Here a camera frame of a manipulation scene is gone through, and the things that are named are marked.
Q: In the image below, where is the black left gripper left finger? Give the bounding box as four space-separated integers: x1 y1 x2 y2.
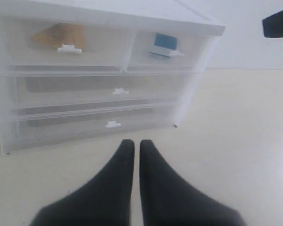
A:
30 139 135 226

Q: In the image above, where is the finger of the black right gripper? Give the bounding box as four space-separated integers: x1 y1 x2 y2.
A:
262 10 283 38

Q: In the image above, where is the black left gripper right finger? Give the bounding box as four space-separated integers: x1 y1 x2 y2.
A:
139 140 246 226

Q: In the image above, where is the white blue tube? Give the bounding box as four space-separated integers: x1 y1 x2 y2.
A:
150 33 180 58

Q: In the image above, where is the yellow wedge block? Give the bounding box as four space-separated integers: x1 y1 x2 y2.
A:
31 23 86 50

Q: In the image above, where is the white plastic drawer cabinet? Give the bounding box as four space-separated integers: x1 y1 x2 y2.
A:
0 0 225 154

